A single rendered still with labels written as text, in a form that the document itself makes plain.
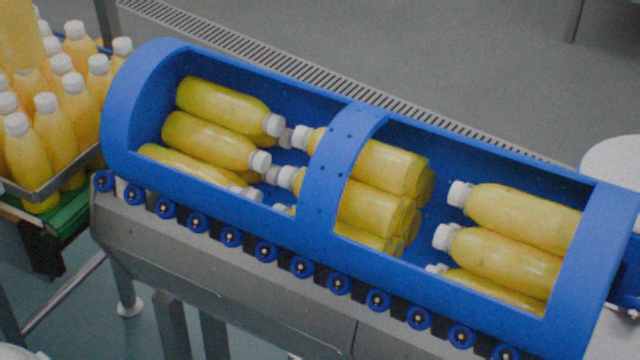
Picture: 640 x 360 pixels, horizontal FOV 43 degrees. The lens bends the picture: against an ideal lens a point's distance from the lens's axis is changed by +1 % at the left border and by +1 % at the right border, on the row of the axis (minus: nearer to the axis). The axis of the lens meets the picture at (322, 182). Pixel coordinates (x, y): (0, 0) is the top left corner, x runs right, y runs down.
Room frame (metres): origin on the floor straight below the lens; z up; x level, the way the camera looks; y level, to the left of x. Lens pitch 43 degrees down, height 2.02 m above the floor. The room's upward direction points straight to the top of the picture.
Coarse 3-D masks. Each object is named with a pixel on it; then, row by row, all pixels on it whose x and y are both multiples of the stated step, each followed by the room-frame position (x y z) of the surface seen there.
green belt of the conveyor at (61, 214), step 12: (108, 168) 1.27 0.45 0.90; (60, 192) 1.19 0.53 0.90; (72, 192) 1.19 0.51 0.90; (84, 192) 1.19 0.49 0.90; (12, 204) 1.15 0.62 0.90; (60, 204) 1.15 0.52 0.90; (72, 204) 1.16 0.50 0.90; (84, 204) 1.16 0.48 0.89; (36, 216) 1.12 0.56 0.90; (48, 216) 1.12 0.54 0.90; (60, 216) 1.12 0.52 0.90; (84, 216) 1.15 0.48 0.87; (60, 228) 1.10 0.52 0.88; (72, 228) 1.12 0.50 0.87; (60, 240) 1.10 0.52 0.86
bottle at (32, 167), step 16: (32, 128) 1.18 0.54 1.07; (16, 144) 1.13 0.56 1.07; (32, 144) 1.14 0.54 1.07; (16, 160) 1.12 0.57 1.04; (32, 160) 1.13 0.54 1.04; (48, 160) 1.16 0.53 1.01; (16, 176) 1.13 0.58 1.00; (32, 176) 1.13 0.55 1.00; (48, 176) 1.15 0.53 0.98; (32, 208) 1.12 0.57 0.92; (48, 208) 1.13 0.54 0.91
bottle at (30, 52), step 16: (0, 0) 1.25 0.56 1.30; (16, 0) 1.26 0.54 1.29; (0, 16) 1.25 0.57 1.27; (16, 16) 1.26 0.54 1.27; (32, 16) 1.28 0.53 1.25; (0, 32) 1.26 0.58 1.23; (16, 32) 1.25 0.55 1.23; (32, 32) 1.27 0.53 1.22; (16, 48) 1.25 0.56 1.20; (32, 48) 1.26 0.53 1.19; (16, 64) 1.25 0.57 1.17; (32, 64) 1.26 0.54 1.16
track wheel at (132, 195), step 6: (126, 186) 1.13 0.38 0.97; (132, 186) 1.12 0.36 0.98; (138, 186) 1.12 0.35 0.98; (126, 192) 1.12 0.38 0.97; (132, 192) 1.11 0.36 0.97; (138, 192) 1.11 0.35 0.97; (144, 192) 1.11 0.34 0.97; (126, 198) 1.11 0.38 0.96; (132, 198) 1.11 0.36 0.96; (138, 198) 1.10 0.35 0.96; (144, 198) 1.11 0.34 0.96; (132, 204) 1.10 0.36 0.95; (138, 204) 1.10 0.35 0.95
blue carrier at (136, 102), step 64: (128, 64) 1.17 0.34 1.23; (192, 64) 1.32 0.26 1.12; (128, 128) 1.08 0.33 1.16; (384, 128) 1.12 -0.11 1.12; (192, 192) 0.99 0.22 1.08; (320, 192) 0.90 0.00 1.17; (448, 192) 1.04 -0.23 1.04; (576, 192) 0.95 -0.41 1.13; (320, 256) 0.88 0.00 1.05; (384, 256) 0.82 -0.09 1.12; (448, 256) 0.95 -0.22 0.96; (576, 256) 0.74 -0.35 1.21; (512, 320) 0.71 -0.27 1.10; (576, 320) 0.68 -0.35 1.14
